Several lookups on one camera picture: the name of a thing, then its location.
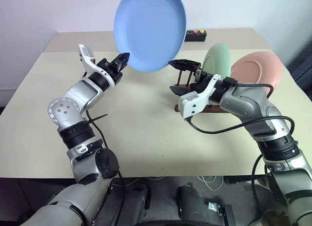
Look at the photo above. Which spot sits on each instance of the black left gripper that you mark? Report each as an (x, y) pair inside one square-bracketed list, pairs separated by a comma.
[(111, 71)]

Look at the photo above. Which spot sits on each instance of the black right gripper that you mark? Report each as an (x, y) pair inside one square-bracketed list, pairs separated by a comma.
[(201, 80)]

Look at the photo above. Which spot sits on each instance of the blue plate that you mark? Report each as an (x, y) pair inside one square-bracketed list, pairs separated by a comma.
[(148, 30)]

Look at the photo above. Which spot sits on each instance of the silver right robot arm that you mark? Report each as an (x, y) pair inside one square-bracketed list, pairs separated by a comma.
[(246, 101)]

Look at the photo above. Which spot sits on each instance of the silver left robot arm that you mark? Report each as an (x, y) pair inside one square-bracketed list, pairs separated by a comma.
[(73, 106)]

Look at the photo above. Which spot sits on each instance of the dark wooden dish rack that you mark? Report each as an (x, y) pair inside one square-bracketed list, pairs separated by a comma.
[(214, 109)]

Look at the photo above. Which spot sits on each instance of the green plate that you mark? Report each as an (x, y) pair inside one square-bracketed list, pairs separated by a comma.
[(218, 58)]

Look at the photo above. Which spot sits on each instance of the black button box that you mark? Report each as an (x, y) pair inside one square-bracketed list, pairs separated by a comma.
[(195, 37)]

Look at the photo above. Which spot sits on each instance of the yellow button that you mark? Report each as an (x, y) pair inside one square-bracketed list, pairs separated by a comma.
[(201, 31)]

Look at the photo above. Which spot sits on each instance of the pink plate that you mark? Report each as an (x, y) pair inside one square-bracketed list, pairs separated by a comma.
[(258, 68)]

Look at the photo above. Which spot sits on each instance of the dark striped object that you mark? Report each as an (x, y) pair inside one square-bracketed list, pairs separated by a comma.
[(303, 65)]

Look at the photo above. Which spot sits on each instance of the dark grey rounded shape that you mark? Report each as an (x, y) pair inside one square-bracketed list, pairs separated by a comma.
[(192, 204), (139, 196)]

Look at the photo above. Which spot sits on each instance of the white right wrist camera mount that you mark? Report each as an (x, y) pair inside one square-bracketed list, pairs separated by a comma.
[(192, 101)]

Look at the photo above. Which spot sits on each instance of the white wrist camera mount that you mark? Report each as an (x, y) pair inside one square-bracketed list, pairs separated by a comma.
[(192, 101), (91, 65)]

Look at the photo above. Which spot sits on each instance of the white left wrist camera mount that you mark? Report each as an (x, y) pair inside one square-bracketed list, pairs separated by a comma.
[(91, 65)]

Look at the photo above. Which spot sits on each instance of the black metal bracket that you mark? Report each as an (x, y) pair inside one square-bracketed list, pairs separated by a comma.
[(223, 212)]

